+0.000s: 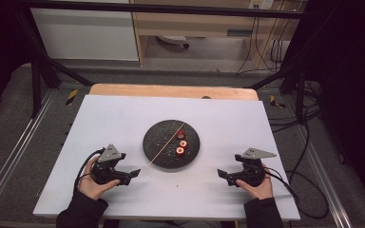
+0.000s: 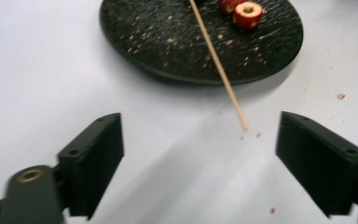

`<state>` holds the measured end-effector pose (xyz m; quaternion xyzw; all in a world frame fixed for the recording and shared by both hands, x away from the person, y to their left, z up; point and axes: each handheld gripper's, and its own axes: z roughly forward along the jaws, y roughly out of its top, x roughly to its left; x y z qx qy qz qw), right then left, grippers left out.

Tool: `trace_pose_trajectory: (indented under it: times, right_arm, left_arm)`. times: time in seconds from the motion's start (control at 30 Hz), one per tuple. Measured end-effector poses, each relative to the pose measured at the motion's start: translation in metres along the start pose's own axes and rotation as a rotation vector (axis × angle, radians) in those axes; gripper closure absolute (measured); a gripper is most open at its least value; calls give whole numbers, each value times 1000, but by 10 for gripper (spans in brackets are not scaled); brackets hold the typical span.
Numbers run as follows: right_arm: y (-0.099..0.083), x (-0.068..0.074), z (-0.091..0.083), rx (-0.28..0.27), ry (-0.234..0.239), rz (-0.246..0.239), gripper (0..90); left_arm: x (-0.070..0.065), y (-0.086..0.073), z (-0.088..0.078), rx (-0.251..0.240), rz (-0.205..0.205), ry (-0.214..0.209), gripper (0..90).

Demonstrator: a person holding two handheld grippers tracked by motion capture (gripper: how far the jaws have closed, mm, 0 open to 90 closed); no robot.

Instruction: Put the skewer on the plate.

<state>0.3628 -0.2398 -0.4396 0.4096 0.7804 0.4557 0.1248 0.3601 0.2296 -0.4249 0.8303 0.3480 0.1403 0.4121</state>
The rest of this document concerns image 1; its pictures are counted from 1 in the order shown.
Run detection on yellow black tape strip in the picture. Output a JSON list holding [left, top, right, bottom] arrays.
[[269, 94, 287, 109], [65, 88, 80, 106]]

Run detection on black metal stand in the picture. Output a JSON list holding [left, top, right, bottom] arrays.
[[12, 6, 95, 119], [249, 18, 309, 125]]

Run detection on aluminium floor rail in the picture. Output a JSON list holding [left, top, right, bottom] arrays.
[[0, 89, 57, 217], [293, 124, 354, 228]]

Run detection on thin wooden skewer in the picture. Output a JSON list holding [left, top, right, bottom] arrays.
[[147, 123, 185, 167]]

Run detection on person's right hand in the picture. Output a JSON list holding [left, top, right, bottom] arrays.
[[235, 164, 275, 200]]

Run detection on left hand-held gripper black cable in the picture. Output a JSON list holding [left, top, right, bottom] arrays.
[[73, 147, 106, 193]]

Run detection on black floor cables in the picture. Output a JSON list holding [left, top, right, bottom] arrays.
[[267, 80, 323, 134]]

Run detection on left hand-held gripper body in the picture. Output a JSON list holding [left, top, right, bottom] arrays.
[[90, 143, 131, 187]]

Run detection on wooden table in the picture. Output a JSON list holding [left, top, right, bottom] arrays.
[[88, 83, 259, 102]]

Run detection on right hand-held gripper black cable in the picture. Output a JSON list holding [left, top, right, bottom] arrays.
[[265, 166, 330, 220]]

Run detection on grey chair base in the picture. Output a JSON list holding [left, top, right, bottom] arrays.
[[156, 34, 190, 49]]

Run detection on black metal crossbar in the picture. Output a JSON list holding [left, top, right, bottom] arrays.
[[18, 0, 310, 20]]

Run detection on round black plate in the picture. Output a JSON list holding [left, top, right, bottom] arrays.
[[142, 119, 202, 171]]

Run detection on white table board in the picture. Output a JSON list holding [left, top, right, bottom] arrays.
[[32, 94, 301, 221]]

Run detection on white wall socket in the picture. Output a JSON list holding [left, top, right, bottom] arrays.
[[248, 0, 276, 10]]

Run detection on hand-held gripper black cable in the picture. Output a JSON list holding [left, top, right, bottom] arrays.
[[265, 166, 330, 220], [73, 147, 106, 193]]

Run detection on white cabinet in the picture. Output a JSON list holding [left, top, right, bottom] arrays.
[[29, 0, 140, 62]]

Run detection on light wooden desk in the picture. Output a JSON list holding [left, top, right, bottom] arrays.
[[129, 0, 302, 69]]

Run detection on hanging black cables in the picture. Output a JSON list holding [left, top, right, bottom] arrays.
[[235, 15, 288, 76]]

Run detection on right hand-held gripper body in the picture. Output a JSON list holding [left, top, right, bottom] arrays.
[[229, 147, 278, 188]]

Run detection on person's left hand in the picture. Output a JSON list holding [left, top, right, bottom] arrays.
[[77, 156, 122, 201]]

